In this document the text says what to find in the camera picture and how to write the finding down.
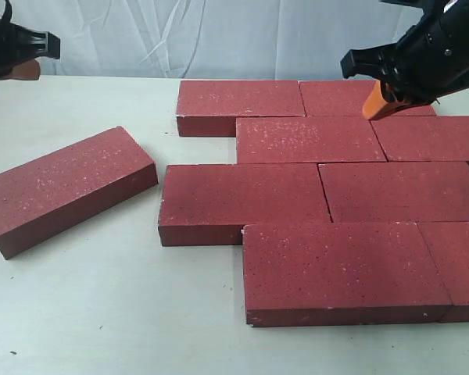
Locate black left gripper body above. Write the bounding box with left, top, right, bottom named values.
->
left=0, top=0, right=61, bottom=80

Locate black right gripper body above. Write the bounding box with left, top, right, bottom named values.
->
left=340, top=0, right=469, bottom=104

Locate red brick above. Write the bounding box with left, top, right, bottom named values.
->
left=299, top=80, right=439, bottom=118
left=371, top=116, right=469, bottom=165
left=0, top=127, right=159, bottom=259
left=242, top=222, right=452, bottom=327
left=158, top=163, right=331, bottom=246
left=319, top=162, right=469, bottom=223
left=236, top=116, right=386, bottom=163
left=417, top=222, right=469, bottom=323

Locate red brick top back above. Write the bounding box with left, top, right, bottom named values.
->
left=0, top=127, right=159, bottom=259

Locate red brick hidden row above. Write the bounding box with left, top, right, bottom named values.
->
left=176, top=80, right=306, bottom=138

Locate white fabric backdrop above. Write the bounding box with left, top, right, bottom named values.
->
left=12, top=0, right=422, bottom=80

